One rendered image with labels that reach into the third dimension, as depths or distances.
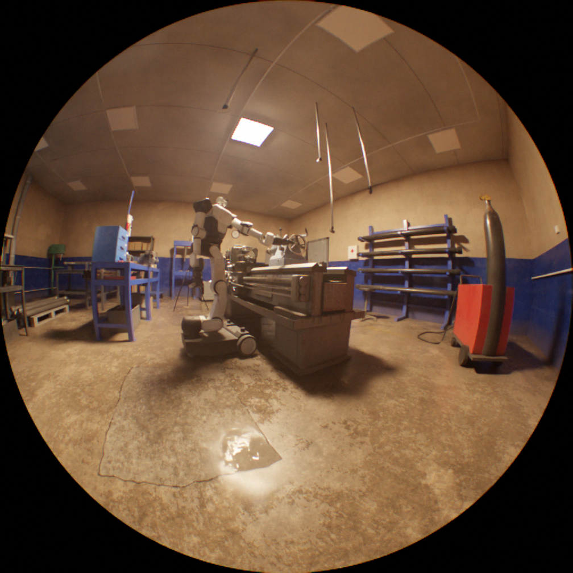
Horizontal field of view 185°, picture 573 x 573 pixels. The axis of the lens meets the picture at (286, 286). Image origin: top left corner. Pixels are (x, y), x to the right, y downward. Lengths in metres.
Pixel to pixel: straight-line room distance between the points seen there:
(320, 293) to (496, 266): 1.64
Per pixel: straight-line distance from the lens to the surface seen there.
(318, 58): 2.83
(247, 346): 1.68
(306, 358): 1.39
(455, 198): 4.43
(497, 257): 1.93
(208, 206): 1.65
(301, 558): 0.73
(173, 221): 6.81
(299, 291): 1.20
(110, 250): 2.23
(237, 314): 3.23
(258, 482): 0.80
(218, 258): 1.66
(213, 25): 2.82
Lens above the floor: 0.73
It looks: 2 degrees down
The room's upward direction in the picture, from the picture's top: 2 degrees clockwise
